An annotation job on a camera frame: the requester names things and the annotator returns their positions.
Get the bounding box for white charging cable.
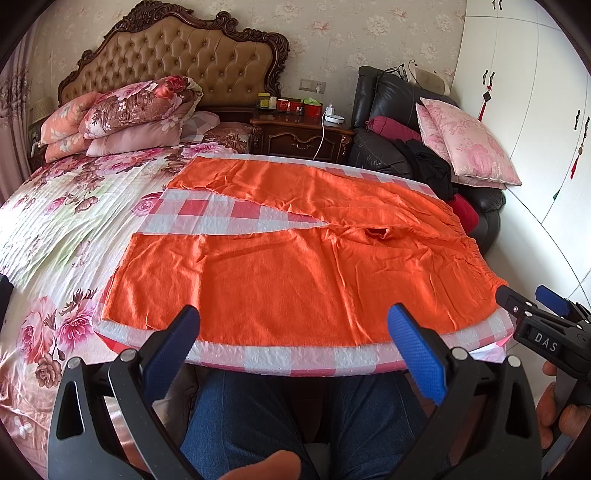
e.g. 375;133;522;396
311;103;335;162

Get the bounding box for dark wooden nightstand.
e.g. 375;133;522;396
250;112;355;164

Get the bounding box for black clothing pile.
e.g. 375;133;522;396
394;140;455;201

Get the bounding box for wall socket plate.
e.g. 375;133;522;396
300;79;327;94

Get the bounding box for pink curtain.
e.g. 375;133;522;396
0;23;37;204

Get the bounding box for black leather armchair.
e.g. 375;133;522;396
348;66;506;254

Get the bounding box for salmon floral pillow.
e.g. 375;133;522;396
45;133;92;163
40;91;100;145

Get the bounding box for tufted leather headboard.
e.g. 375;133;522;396
57;1;290;112

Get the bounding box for pink pillow under quilt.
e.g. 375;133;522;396
86;111;221;157

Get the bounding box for red chinese knot ornament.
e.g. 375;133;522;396
478;70;496;122

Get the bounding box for red white checkered cloth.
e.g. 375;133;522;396
91;153;516;378

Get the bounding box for pink floral cushion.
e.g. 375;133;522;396
416;98;522;189

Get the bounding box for blue jeans legs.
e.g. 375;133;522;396
181;370;427;479

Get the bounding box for white wardrobe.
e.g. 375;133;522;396
452;1;590;304

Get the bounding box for floral bed sheet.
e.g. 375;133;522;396
1;146;233;474

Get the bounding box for right hand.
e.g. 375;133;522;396
536;382;590;449

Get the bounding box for left hand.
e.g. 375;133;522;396
221;450;301;480

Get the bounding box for salmon floral pillow upper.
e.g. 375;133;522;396
40;91;100;145

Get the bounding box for red tin box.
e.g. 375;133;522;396
303;103;322;119

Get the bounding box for red folded garment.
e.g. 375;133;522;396
447;193;479;235

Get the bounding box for salmon floral pillow lower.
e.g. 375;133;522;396
45;133;92;163

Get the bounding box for maroon cushion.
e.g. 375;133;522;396
367;116;422;142

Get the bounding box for orange pants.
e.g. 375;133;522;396
101;156;509;348

